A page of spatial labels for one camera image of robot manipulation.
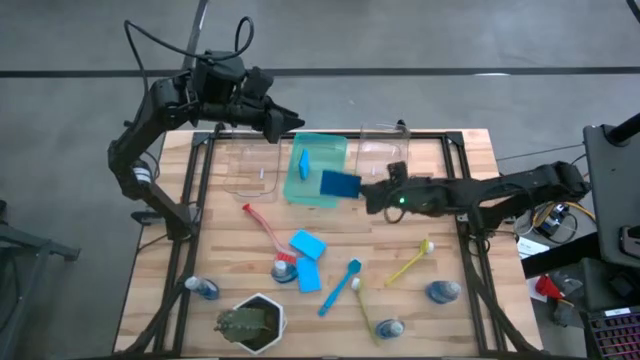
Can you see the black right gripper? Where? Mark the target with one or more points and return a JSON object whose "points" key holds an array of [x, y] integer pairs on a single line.
{"points": [[415, 197]]}

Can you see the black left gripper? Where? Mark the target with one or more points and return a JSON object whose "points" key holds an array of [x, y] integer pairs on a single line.
{"points": [[240, 112]]}

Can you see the blue sponge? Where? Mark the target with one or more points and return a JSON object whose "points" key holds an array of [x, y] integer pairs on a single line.
{"points": [[308, 275], [303, 165], [307, 244], [340, 184]]}

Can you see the blue dish brush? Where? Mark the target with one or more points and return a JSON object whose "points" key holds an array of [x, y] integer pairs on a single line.
{"points": [[339, 290]]}

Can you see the red dish brush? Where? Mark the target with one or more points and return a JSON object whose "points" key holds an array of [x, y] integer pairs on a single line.
{"points": [[286, 258]]}

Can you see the blue Dawn dish soap bottle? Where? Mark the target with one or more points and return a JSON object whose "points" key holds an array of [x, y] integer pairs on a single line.
{"points": [[391, 329], [205, 289], [285, 274], [440, 292]]}

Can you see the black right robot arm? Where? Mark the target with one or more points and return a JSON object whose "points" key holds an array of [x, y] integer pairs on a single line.
{"points": [[500, 192]]}

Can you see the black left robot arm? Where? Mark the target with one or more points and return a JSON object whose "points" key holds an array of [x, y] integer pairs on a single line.
{"points": [[150, 115]]}

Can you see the clear plastic bin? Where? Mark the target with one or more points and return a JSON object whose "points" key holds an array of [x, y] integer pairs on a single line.
{"points": [[250, 170], [375, 150]]}

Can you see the teal translucent plastic bin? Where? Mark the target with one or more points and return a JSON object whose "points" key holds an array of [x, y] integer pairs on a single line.
{"points": [[312, 195]]}

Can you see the white paper sheet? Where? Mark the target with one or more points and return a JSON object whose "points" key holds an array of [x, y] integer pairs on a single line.
{"points": [[532, 247]]}

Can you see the cactus in white hexagonal pot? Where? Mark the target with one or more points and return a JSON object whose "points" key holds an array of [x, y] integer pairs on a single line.
{"points": [[245, 325]]}

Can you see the small red object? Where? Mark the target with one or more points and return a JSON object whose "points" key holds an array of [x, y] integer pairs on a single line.
{"points": [[546, 287]]}

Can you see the black device on cart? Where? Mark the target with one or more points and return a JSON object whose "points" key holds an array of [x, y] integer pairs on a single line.
{"points": [[631, 240]]}

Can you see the grey metal stand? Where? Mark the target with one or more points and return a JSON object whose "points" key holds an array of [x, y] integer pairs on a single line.
{"points": [[30, 247]]}

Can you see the laptop with lit keyboard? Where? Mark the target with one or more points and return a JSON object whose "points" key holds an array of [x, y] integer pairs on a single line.
{"points": [[617, 335]]}

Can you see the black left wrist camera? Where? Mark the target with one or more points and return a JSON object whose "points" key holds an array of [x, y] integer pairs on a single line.
{"points": [[259, 83]]}

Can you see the black aluminium table frame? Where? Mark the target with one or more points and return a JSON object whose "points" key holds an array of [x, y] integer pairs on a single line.
{"points": [[435, 135]]}

